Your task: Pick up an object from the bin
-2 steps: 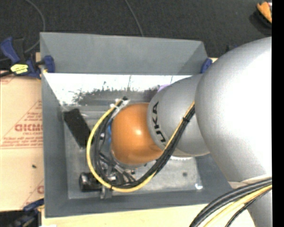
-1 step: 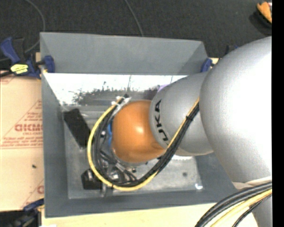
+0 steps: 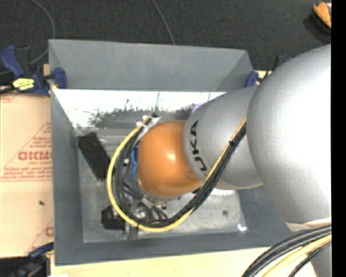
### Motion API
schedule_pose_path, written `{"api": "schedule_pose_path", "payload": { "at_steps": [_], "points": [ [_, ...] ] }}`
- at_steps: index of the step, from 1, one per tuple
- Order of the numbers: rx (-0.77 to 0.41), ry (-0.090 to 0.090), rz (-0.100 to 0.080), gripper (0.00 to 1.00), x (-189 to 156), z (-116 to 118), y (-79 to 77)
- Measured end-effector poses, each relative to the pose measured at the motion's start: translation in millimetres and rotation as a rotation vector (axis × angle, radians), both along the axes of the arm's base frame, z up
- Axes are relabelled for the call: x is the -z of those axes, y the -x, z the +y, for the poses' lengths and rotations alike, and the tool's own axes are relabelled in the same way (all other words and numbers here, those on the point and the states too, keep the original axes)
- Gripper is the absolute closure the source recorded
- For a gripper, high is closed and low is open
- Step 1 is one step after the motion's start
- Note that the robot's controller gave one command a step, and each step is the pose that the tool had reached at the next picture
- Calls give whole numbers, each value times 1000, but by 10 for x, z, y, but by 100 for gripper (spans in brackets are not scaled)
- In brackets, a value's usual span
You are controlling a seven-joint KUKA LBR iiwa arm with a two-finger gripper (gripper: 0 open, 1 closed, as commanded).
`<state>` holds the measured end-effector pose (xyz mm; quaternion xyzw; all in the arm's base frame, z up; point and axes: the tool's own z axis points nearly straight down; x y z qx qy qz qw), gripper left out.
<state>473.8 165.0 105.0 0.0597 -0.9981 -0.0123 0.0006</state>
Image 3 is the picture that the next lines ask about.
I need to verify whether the brown cardboard board red print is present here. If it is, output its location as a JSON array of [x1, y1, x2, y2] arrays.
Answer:
[[0, 86, 55, 260]]

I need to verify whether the dark green flat block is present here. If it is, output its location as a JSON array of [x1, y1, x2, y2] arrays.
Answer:
[[76, 132, 112, 182]]

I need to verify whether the grey metal bin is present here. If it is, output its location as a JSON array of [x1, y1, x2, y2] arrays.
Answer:
[[48, 39, 295, 265]]

